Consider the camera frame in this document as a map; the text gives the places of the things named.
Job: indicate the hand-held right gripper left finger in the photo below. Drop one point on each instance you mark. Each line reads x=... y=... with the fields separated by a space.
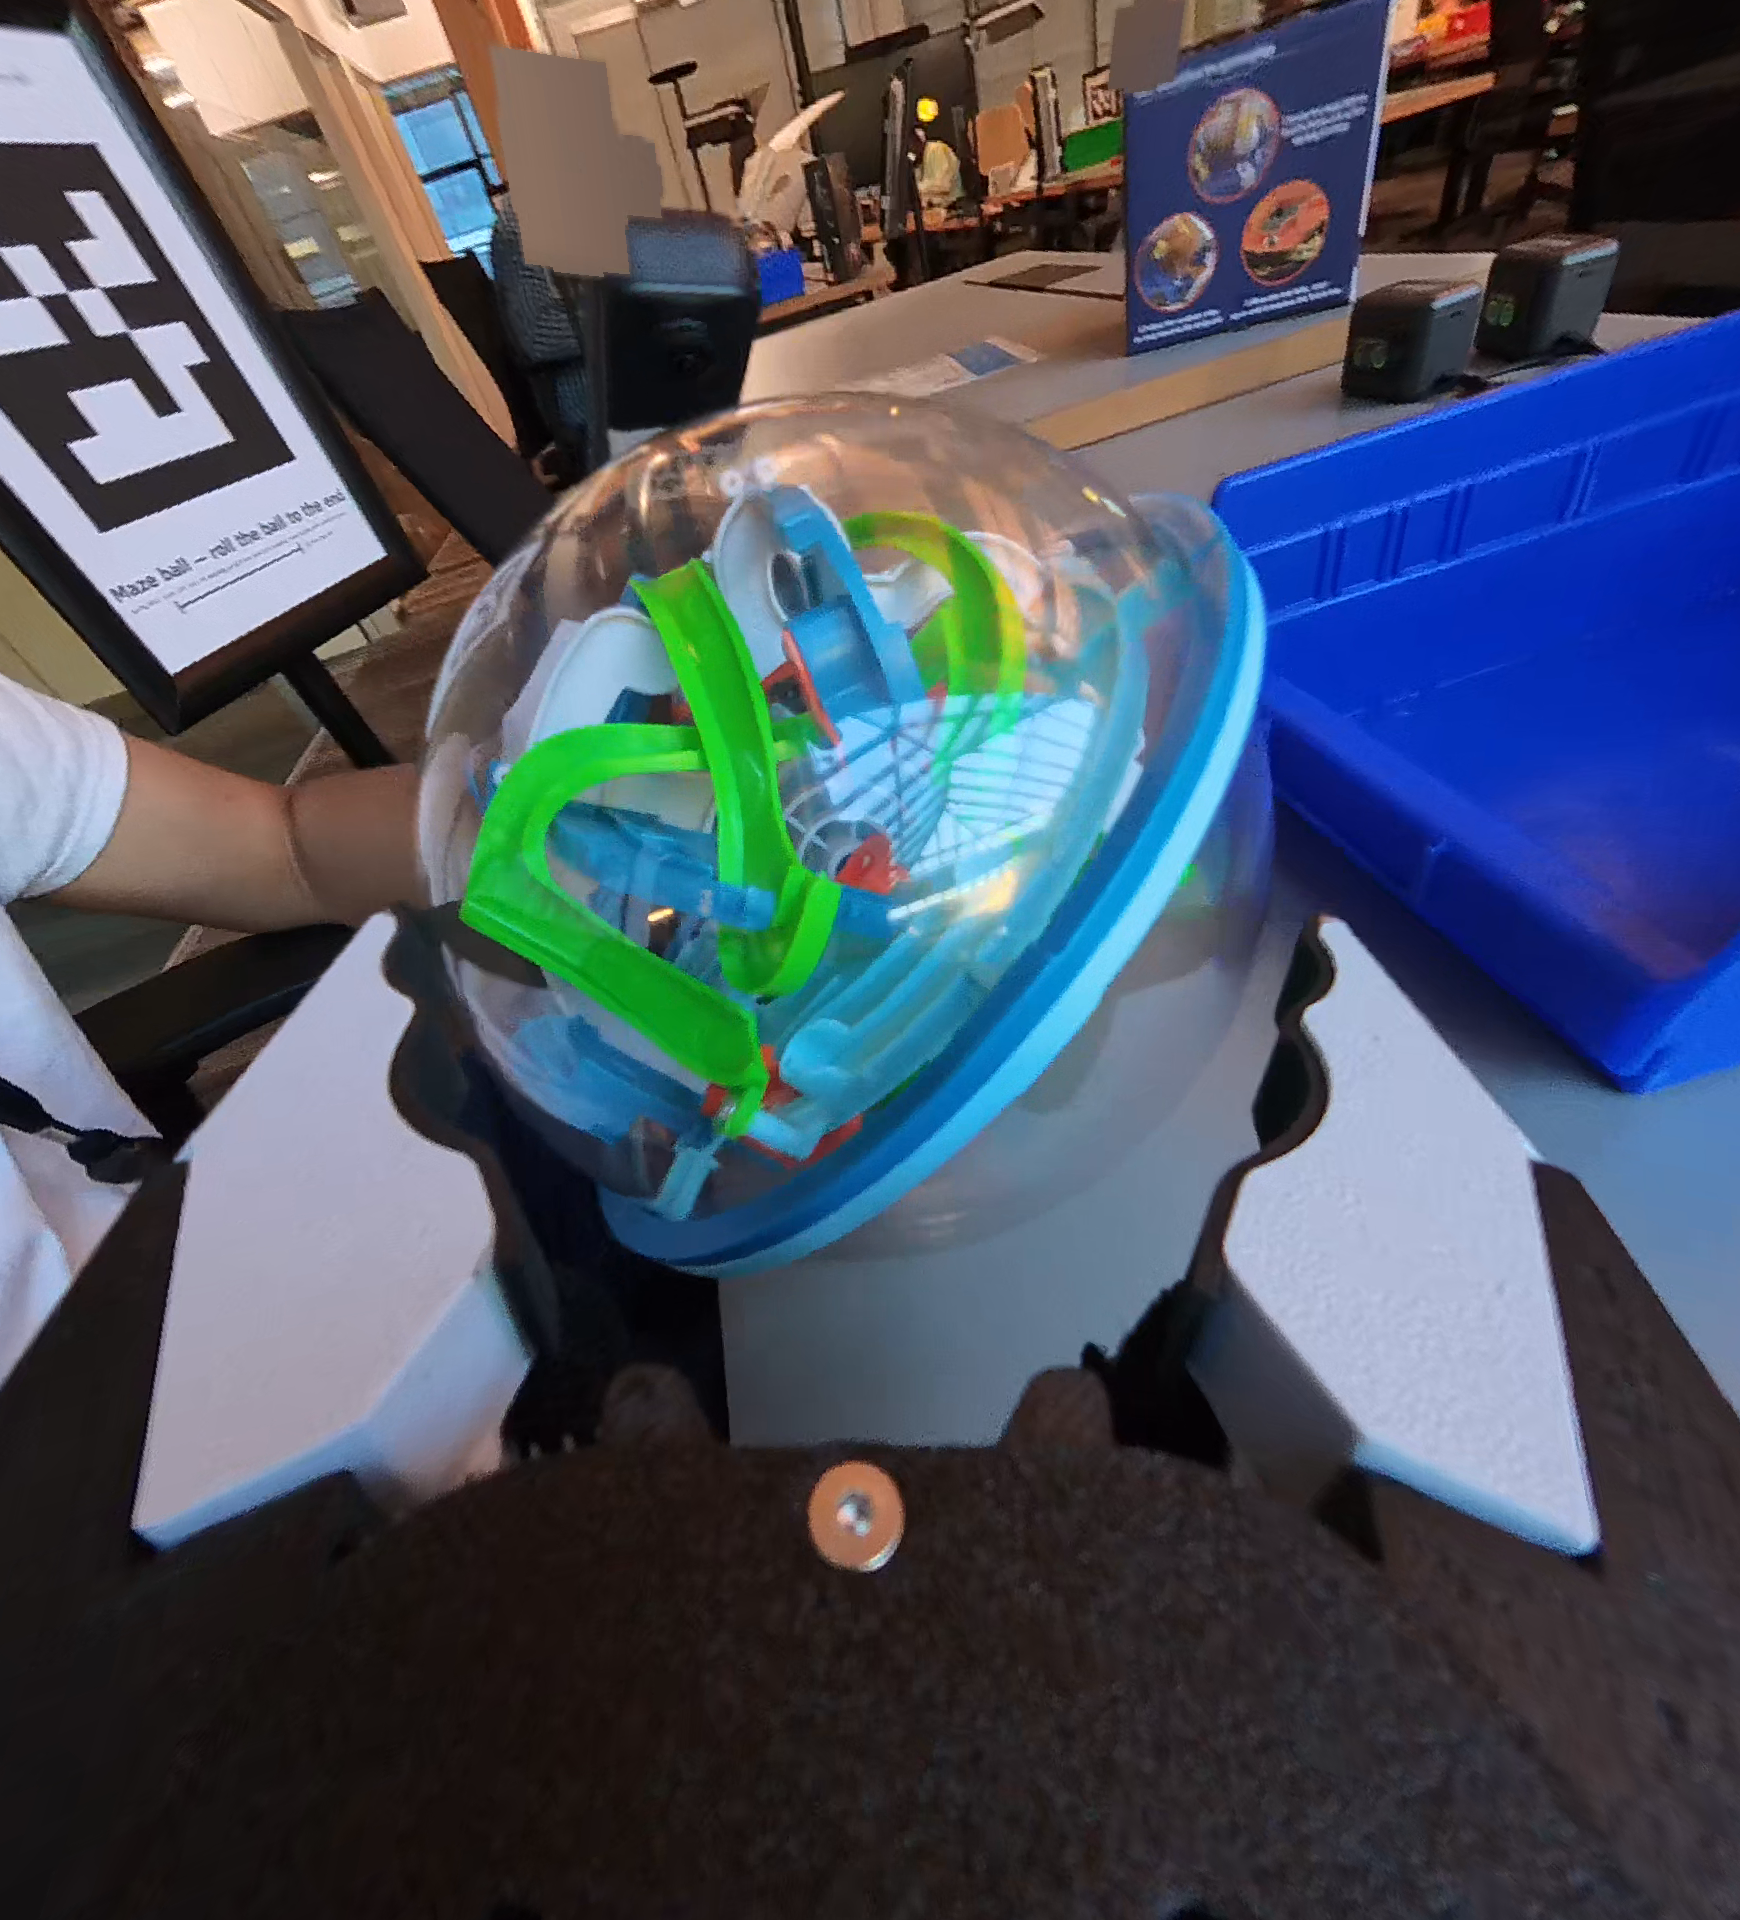
x=316 y=1273

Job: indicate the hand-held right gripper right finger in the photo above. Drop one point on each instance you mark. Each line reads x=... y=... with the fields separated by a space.
x=1394 y=1306

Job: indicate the clear maze ball toy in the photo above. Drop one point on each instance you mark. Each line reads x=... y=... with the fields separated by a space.
x=841 y=838

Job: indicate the person's left hand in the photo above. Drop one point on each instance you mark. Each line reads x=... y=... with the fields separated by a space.
x=359 y=838

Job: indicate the small blue storage box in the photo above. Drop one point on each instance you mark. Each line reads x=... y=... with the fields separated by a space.
x=783 y=278

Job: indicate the white winged model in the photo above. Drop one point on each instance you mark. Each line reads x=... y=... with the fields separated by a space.
x=786 y=158

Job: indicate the dark leaning panel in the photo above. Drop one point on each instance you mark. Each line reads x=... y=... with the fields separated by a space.
x=420 y=436

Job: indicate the printed paper leaflet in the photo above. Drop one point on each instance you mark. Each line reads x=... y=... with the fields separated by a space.
x=983 y=359

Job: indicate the black flat mat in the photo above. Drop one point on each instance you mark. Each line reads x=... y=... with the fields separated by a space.
x=1047 y=278

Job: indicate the black sign stand leg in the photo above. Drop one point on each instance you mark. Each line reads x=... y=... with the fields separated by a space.
x=338 y=713

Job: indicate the framed checkered marker sign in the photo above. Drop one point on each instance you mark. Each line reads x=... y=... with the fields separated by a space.
x=105 y=344

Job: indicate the blue instruction card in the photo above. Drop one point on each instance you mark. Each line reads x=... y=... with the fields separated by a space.
x=1251 y=195

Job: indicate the blue plastic bin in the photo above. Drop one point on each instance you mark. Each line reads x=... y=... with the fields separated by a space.
x=1560 y=721

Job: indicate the small black charger box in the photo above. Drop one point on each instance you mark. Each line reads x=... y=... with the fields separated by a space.
x=1412 y=337
x=1543 y=292

